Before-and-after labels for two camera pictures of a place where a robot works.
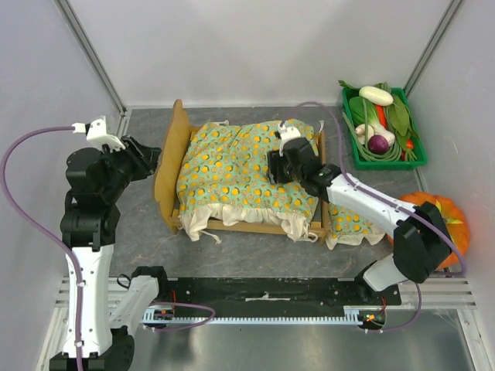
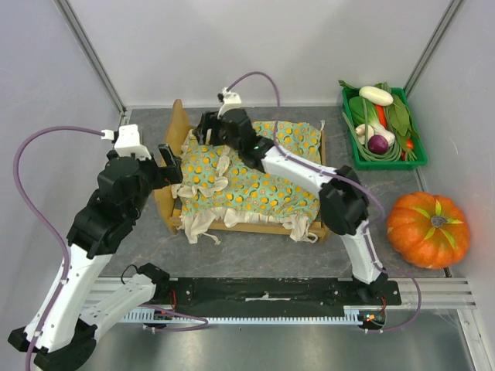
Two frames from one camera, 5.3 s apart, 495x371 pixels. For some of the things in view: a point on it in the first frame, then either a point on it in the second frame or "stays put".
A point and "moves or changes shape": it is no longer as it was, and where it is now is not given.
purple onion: (378, 144) stays put
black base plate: (221, 293) stays put
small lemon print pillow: (349, 228) moves or changes shape
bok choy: (356, 106) stays put
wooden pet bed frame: (166, 188) stays put
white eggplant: (376, 95) stays put
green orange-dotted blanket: (223, 175) moves or changes shape
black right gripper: (280, 170) -> (209, 126)
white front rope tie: (217, 239) stays put
